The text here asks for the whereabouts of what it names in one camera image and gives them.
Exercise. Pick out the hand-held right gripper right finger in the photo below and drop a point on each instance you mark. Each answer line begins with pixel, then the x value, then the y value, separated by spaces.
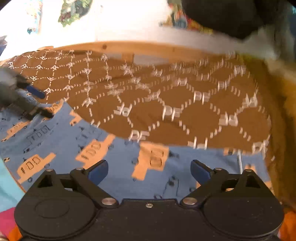
pixel 198 172

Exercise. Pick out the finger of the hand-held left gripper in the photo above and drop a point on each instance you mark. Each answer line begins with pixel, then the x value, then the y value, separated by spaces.
pixel 35 91
pixel 42 111

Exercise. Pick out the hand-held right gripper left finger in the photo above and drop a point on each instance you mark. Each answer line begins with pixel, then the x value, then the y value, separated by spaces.
pixel 100 172

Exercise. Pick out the blue pants with orange cars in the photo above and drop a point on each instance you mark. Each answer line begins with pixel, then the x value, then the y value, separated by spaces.
pixel 129 162

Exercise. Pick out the teal cloth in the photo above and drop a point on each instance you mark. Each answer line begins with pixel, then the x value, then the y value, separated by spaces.
pixel 7 185

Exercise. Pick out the green patterned item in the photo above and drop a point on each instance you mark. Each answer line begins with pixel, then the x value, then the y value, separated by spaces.
pixel 70 12

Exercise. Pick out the brown patterned blanket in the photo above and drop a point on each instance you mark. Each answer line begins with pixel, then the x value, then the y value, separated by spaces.
pixel 148 99

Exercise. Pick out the pink cloth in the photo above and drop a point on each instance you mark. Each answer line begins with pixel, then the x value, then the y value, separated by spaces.
pixel 7 220

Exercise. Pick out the floral pillow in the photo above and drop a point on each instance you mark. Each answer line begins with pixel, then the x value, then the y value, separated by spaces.
pixel 182 20

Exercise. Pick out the dark cloth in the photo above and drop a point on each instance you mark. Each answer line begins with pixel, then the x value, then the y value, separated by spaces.
pixel 233 16

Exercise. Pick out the wooden bed frame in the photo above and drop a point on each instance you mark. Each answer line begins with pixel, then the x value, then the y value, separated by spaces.
pixel 129 49

